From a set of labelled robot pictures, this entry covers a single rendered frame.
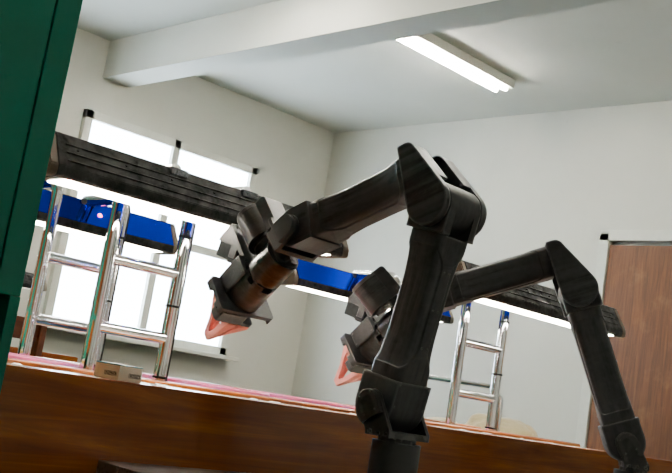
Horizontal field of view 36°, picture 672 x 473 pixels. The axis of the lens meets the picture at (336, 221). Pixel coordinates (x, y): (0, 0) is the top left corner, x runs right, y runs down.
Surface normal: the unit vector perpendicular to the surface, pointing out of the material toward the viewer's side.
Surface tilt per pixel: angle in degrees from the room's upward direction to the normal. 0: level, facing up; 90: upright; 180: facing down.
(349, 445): 90
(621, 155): 90
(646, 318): 90
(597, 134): 90
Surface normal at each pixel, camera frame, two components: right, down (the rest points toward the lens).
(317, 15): -0.70, -0.23
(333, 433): 0.68, -0.01
